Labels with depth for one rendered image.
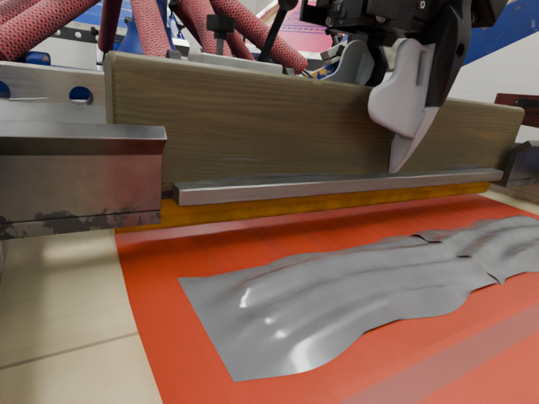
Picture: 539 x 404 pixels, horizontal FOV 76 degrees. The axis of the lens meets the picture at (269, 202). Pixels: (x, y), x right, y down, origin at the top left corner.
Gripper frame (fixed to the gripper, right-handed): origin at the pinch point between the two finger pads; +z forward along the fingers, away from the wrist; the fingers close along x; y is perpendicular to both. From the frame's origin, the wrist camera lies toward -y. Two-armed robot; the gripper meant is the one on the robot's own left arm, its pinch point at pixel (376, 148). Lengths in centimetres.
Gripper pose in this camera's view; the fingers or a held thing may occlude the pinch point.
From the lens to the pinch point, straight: 30.4
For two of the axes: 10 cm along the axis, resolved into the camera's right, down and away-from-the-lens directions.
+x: 5.0, 3.5, -7.9
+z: -1.2, 9.3, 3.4
